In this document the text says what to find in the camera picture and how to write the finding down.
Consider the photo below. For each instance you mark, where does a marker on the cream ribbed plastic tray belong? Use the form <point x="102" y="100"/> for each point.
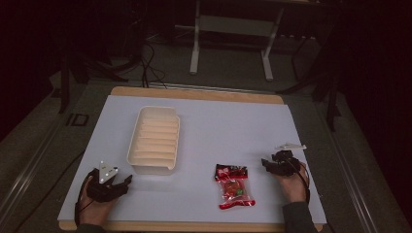
<point x="155" y="142"/>

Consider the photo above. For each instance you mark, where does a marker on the dark floor socket plate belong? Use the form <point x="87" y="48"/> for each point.
<point x="77" y="119"/>

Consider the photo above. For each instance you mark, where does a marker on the metal floor rail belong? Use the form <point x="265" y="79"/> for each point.
<point x="29" y="174"/>
<point x="350" y="174"/>

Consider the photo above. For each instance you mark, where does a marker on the wooden table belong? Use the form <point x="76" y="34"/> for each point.
<point x="194" y="93"/>

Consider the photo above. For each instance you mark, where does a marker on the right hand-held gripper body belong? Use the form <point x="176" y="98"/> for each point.
<point x="285" y="163"/>

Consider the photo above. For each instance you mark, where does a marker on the black stand legs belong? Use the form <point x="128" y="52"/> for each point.
<point x="64" y="87"/>
<point x="330" y="97"/>

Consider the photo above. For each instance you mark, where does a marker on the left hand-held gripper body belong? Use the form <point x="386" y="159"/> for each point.
<point x="103" y="189"/>

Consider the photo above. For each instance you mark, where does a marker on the person's left hand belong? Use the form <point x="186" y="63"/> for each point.
<point x="94" y="210"/>

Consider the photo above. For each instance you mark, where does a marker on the white metal desk frame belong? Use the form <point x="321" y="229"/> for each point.
<point x="196" y="48"/>

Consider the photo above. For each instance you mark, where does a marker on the white table mat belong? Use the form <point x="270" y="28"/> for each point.
<point x="220" y="129"/>

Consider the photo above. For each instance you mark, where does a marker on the red clear snack packet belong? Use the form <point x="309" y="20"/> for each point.
<point x="233" y="187"/>

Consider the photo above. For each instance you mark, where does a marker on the person's right hand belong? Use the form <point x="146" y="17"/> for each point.
<point x="293" y="189"/>

